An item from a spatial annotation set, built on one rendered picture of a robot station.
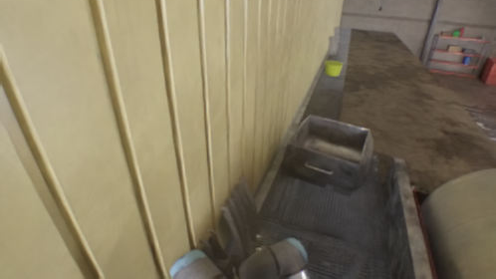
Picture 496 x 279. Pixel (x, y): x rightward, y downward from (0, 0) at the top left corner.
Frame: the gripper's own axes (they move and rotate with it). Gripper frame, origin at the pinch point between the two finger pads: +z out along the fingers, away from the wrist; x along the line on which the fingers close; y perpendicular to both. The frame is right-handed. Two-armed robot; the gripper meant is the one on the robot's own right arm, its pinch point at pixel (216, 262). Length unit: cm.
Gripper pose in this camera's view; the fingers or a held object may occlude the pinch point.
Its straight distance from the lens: 173.9
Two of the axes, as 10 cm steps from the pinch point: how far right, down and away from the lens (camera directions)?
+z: -9.1, 0.1, 4.1
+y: 1.9, 9.0, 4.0
